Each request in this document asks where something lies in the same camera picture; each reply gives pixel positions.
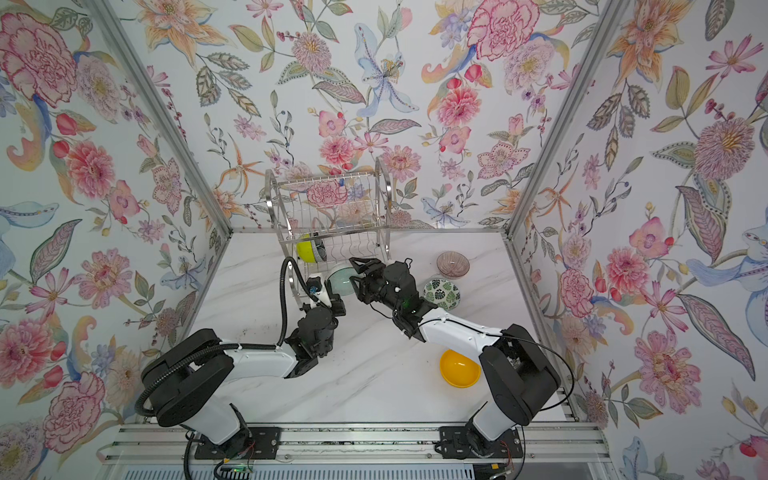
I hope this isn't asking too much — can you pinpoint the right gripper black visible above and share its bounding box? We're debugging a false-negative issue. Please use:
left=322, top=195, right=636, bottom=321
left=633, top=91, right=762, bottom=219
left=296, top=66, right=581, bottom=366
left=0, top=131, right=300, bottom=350
left=351, top=257, right=404, bottom=320

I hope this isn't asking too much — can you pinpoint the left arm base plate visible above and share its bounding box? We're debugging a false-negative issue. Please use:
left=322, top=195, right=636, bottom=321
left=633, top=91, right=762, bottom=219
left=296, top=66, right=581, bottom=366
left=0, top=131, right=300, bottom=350
left=194, top=426, right=282, bottom=460

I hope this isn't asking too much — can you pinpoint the pale teal glass bowl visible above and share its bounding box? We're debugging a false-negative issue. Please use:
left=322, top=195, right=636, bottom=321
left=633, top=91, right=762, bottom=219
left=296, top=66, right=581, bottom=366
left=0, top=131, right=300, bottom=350
left=328, top=266, right=357, bottom=297

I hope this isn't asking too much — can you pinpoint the steel wire dish rack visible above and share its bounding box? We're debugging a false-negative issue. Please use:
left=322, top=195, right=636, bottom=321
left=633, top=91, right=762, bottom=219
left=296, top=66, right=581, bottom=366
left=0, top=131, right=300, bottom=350
left=264, top=161, right=394, bottom=302

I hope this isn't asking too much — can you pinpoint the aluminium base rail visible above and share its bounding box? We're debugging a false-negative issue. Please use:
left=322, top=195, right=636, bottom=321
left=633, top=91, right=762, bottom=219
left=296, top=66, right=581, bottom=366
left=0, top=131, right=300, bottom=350
left=97, top=421, right=610, bottom=465

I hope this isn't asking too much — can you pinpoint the yellow bowl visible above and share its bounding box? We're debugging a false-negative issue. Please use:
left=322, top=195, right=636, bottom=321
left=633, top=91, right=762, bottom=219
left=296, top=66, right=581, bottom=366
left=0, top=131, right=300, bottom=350
left=439, top=350, right=482, bottom=389

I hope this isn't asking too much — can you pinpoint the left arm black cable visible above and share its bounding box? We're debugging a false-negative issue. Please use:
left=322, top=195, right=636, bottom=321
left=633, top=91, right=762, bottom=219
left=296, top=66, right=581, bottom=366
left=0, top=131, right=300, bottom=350
left=134, top=256, right=313, bottom=418

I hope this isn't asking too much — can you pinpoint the lime green bowl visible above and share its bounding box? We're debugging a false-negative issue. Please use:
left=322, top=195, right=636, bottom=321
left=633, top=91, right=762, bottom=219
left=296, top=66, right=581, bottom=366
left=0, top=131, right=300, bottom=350
left=296, top=235, right=319, bottom=264

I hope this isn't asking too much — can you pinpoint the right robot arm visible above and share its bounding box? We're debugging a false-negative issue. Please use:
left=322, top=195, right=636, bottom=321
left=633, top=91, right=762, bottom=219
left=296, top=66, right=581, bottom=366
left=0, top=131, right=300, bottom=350
left=350, top=257, right=562, bottom=449

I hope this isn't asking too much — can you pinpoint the dark blue patterned bowl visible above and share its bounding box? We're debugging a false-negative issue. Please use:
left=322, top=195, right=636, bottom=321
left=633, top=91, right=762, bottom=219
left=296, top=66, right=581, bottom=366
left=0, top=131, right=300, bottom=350
left=312, top=239, right=327, bottom=262

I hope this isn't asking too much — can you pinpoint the green leaf pattern bowl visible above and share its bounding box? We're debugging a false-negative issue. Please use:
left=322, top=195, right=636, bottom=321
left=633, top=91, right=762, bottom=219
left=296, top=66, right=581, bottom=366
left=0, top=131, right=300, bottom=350
left=422, top=278, right=461, bottom=311

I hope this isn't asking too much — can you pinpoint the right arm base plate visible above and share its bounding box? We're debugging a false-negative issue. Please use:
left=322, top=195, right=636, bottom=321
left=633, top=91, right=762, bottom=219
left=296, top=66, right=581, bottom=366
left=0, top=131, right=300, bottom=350
left=434, top=425, right=523, bottom=460

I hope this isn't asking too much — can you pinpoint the pink striped bowl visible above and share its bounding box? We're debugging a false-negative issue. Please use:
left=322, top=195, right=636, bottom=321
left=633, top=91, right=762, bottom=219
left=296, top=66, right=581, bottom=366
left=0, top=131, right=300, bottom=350
left=436, top=251, right=471, bottom=279

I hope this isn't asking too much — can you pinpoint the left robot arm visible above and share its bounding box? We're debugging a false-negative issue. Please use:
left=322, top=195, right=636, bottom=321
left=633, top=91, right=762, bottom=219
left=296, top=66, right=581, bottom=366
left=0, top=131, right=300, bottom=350
left=135, top=294, right=346, bottom=446

